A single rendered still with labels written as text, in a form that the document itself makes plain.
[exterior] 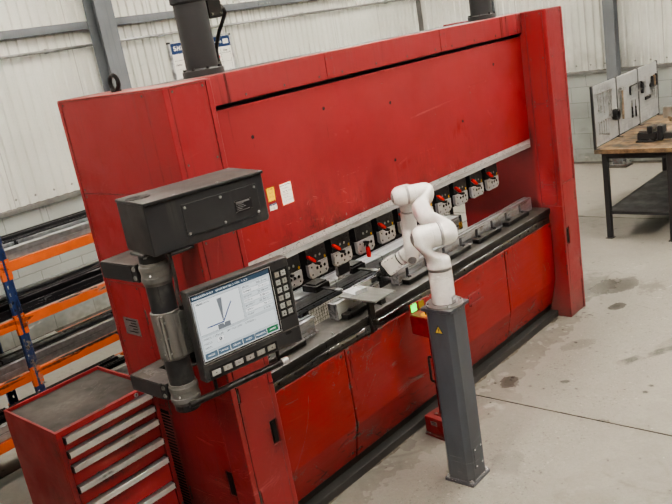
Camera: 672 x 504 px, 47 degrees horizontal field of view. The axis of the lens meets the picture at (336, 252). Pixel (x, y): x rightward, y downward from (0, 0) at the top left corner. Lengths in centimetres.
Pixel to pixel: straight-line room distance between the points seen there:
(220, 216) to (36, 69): 536
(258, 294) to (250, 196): 37
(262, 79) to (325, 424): 180
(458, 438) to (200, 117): 211
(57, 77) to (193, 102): 493
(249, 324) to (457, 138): 253
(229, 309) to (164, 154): 76
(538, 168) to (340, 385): 254
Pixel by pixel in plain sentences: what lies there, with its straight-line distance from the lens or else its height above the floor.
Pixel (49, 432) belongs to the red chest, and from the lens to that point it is 352.
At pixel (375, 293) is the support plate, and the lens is 420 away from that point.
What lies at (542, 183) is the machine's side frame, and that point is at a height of 106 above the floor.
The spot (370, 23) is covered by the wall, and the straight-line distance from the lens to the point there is 1150.
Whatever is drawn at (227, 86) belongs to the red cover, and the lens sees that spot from 363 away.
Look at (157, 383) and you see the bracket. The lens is 311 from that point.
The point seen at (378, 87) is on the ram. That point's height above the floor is 205.
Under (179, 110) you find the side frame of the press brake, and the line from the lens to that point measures 322.
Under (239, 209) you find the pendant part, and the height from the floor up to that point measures 183.
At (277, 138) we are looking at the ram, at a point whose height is 194.
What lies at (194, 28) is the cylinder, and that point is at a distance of 368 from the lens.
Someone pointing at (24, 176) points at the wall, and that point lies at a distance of 789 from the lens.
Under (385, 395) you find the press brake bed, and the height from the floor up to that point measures 36.
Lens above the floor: 240
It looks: 16 degrees down
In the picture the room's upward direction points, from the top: 10 degrees counter-clockwise
